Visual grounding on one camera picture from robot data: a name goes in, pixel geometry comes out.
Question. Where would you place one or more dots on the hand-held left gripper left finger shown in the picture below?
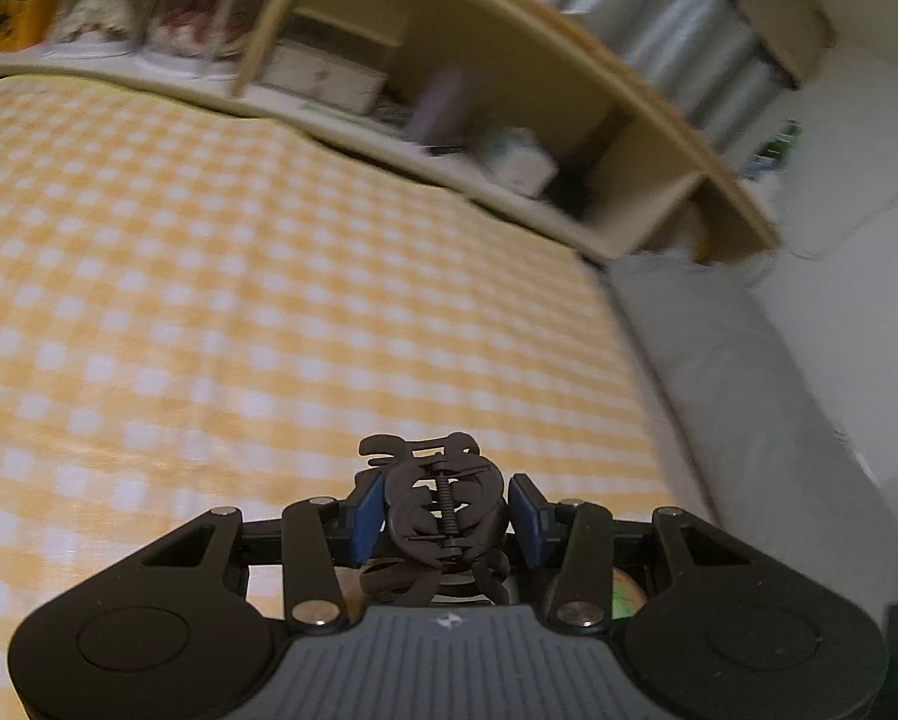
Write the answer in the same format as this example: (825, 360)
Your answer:
(366, 517)

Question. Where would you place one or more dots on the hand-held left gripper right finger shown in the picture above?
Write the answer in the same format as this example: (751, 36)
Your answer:
(528, 521)

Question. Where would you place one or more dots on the black hair claw clip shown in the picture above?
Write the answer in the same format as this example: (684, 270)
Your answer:
(419, 517)

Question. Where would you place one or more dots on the grey bed sheet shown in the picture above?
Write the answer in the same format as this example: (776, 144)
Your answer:
(648, 405)

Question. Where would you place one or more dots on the grey pillow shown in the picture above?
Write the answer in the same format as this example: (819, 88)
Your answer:
(734, 405)

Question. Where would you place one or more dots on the yellow checked cloth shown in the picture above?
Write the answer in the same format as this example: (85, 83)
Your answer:
(231, 277)

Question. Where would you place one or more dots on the white container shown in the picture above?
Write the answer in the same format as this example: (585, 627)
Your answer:
(520, 159)

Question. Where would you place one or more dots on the wooden headboard shelf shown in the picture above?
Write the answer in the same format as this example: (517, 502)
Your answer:
(644, 127)

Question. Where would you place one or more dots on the lilac box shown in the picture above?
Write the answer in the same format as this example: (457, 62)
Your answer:
(438, 101)

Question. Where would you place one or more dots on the white drawer box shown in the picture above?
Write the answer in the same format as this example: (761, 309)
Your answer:
(321, 75)

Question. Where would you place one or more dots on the white quilt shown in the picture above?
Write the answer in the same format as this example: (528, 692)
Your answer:
(854, 165)

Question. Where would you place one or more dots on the grey pleated curtain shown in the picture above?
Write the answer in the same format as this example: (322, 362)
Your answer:
(644, 7)

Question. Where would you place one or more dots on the clear box with red contents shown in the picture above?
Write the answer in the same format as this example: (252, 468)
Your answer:
(194, 15)

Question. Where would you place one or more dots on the clear box with cream lace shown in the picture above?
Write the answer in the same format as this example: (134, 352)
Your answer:
(89, 19)

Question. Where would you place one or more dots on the yellow box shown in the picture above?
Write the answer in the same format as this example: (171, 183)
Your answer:
(17, 21)

